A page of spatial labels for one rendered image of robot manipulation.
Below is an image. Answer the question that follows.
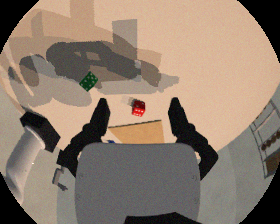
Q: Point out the red die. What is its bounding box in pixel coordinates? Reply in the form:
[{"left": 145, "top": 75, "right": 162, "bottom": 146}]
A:
[{"left": 132, "top": 100, "right": 145, "bottom": 117}]

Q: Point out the green die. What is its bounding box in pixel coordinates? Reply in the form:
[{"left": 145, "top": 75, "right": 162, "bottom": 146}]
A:
[{"left": 79, "top": 72, "right": 98, "bottom": 92}]

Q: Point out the tan mat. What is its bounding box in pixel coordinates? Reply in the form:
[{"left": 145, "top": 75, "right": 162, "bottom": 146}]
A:
[{"left": 108, "top": 120, "right": 164, "bottom": 144}]

